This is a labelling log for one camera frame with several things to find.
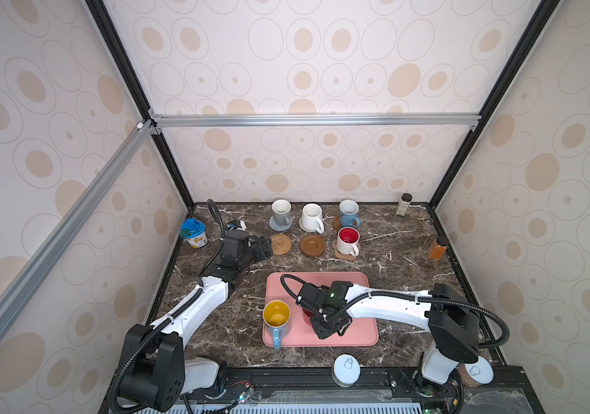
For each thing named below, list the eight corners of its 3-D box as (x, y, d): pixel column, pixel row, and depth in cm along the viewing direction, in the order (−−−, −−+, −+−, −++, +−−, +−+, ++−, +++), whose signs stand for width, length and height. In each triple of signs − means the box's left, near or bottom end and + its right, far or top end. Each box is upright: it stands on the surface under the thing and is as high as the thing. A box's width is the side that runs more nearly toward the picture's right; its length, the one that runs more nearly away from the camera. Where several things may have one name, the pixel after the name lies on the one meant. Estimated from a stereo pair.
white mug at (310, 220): (298, 229, 112) (298, 216, 105) (305, 214, 118) (305, 201, 111) (322, 235, 110) (324, 222, 103) (328, 220, 116) (330, 206, 109)
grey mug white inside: (272, 233, 111) (269, 217, 103) (273, 215, 117) (271, 199, 109) (290, 233, 111) (289, 217, 103) (291, 215, 117) (290, 199, 109)
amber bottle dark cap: (427, 258, 104) (436, 245, 97) (427, 247, 107) (436, 234, 101) (438, 261, 103) (448, 248, 96) (438, 250, 107) (448, 237, 100)
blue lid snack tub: (186, 250, 106) (176, 234, 98) (192, 234, 111) (183, 217, 103) (207, 250, 106) (199, 234, 98) (212, 234, 111) (205, 217, 103)
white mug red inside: (338, 260, 103) (340, 248, 96) (335, 239, 110) (338, 226, 103) (358, 260, 103) (362, 248, 96) (355, 239, 110) (358, 226, 103)
